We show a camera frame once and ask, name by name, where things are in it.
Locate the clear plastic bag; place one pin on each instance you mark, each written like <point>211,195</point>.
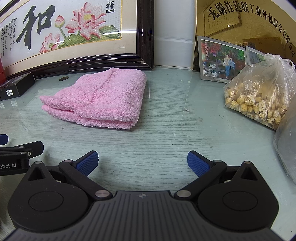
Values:
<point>286,143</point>

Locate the black cardboard box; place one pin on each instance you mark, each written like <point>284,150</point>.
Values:
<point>18,87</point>

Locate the pink fluffy towel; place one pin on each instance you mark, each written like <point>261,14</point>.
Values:
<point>104,97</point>

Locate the silver photo frame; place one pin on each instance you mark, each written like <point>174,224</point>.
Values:
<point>219,60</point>

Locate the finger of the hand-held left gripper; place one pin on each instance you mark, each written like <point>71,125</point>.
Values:
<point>34,148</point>
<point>3,139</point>

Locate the framed lotus cross-stitch picture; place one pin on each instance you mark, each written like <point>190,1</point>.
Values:
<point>69,34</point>

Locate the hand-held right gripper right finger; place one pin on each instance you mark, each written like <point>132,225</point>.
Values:
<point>198,164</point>

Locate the plastic bag of popcorn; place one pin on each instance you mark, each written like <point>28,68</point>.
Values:
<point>256,97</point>

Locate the gold wall plaque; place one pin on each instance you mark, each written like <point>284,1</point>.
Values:
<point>259,14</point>

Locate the red blender with clear jar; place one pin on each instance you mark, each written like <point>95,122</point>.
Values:
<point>1,74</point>

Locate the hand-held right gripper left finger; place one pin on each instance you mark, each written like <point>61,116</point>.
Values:
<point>87,163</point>

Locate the small photo frame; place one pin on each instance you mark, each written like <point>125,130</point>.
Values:
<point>254,55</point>

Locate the small dark round object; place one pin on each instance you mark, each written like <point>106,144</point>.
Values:
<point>63,78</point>

